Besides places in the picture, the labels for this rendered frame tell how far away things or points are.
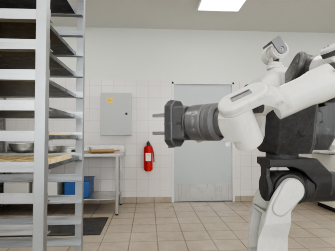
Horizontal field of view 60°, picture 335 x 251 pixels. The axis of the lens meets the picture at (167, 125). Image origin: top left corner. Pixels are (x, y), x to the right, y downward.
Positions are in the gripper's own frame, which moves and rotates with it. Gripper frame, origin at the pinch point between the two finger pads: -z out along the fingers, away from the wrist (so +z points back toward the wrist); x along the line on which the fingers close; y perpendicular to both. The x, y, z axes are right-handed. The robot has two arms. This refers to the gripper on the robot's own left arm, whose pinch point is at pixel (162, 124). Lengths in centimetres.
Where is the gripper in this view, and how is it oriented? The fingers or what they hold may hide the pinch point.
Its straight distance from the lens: 78.7
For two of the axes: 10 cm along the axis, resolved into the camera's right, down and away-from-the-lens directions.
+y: -6.7, -0.3, -7.5
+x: 0.0, -10.0, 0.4
